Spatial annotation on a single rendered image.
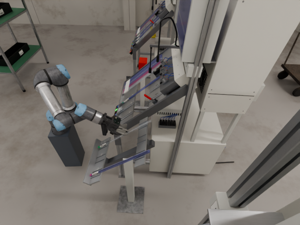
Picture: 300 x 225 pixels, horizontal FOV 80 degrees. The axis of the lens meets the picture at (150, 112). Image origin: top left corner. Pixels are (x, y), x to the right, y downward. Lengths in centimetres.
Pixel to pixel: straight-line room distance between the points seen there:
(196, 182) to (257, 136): 115
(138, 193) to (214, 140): 93
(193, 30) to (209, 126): 104
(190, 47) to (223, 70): 26
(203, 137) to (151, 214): 88
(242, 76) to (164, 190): 136
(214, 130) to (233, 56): 84
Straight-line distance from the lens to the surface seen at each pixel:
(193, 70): 106
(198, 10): 96
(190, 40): 100
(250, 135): 281
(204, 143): 165
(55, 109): 126
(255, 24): 108
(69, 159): 214
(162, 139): 159
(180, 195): 205
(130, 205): 198
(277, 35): 115
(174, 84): 119
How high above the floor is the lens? 189
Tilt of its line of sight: 45 degrees down
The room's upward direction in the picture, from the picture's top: 3 degrees clockwise
